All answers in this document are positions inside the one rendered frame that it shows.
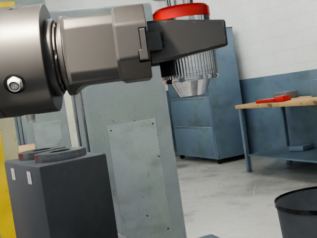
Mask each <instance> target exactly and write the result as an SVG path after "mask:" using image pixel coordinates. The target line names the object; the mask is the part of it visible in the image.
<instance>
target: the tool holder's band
mask: <svg viewBox="0 0 317 238"><path fill-rule="evenodd" d="M192 15H210V11H209V6H208V5H207V4H206V3H185V4H179V5H173V6H169V7H165V8H161V9H158V10H156V11H155V12H154V13H153V20H167V19H171V18H176V17H184V16H192Z"/></svg>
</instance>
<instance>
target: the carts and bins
mask: <svg viewBox="0 0 317 238"><path fill-rule="evenodd" d="M274 203H275V208H276V209H277V213H278V217H279V222H280V227H281V232H282V236H283V238H317V186H316V187H307V188H302V189H297V190H294V191H290V192H287V193H284V194H282V195H280V196H278V197H277V198H276V199H275V200H274Z"/></svg>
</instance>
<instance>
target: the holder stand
mask: <svg viewBox="0 0 317 238"><path fill-rule="evenodd" d="M4 164H5V170H6V176H7V182H8V190H9V196H10V202H11V208H12V214H13V220H14V226H15V232H16V238H118V233H117V224H116V218H115V212H114V205H113V199H112V193H111V186H110V180H109V173H108V165H107V158H106V155H105V153H90V152H86V147H85V146H77V147H69V148H66V146H64V145H59V146H51V147H44V148H38V149H33V150H28V151H24V152H20V153H18V159H13V160H8V161H5V162H4Z"/></svg>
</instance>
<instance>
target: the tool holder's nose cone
mask: <svg viewBox="0 0 317 238"><path fill-rule="evenodd" d="M210 80H211V78H208V79H201V80H194V81H188V82H181V83H175V84H171V86H172V87H173V89H174V90H175V92H176V93H177V95H178V96H179V97H190V96H197V95H201V94H206V91H207V88H208V85H209V83H210Z"/></svg>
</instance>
